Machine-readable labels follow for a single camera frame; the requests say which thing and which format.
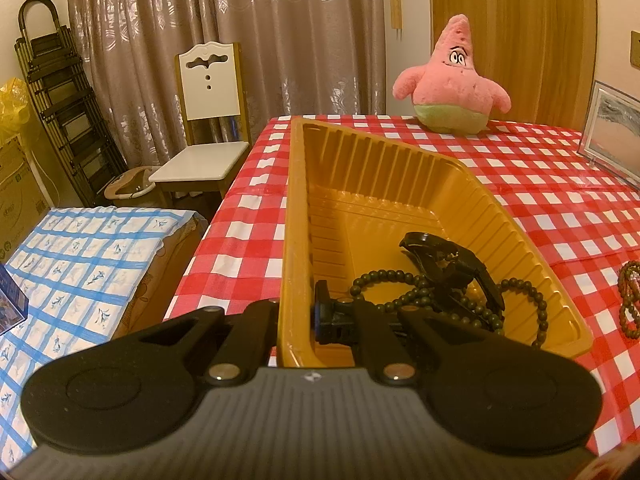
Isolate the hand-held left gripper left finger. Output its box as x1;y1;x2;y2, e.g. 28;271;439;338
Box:
107;297;281;387

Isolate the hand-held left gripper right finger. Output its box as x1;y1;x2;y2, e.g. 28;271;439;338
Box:
314;280;507;387

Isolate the yellow plastic tray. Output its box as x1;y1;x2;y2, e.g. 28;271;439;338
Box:
276;116;593;368

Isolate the black hair claw clip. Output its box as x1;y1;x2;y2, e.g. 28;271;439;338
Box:
398;231;506;322

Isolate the dark green bead necklace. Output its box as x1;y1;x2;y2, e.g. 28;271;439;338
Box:
350;270;550;350

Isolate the printed cardboard box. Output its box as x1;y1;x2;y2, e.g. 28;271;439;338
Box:
112;220;208;341

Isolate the beige plastic basin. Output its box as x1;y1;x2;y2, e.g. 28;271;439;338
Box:
104;165;160;209

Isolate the blue checked white cloth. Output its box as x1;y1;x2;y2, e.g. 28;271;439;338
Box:
0;205;208;467

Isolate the white wooden chair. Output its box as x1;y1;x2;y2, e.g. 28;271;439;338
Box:
149;41;252;212

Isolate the red checkered tablecloth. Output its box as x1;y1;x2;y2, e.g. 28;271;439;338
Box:
164;114;640;467

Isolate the blue box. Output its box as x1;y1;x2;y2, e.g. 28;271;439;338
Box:
0;262;31;337

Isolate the pink starfish plush toy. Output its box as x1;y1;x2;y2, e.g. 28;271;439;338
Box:
392;15;512;135

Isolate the brown cardboard box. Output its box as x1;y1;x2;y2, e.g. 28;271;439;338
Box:
0;132;52;267

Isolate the folded black step ladder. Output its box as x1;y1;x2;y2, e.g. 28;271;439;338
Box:
12;0;128;208

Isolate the beige patterned curtain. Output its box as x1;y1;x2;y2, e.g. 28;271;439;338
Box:
65;0;388;171

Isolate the yellow plastic bag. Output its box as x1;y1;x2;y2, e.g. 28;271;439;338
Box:
0;77;32;143

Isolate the clear framed sand picture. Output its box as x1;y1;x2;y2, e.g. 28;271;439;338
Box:
577;80;640;186

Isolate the wooden door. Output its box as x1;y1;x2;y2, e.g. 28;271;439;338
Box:
429;0;598;127

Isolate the brown bead bracelet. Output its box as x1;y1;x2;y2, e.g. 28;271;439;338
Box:
617;261;640;342

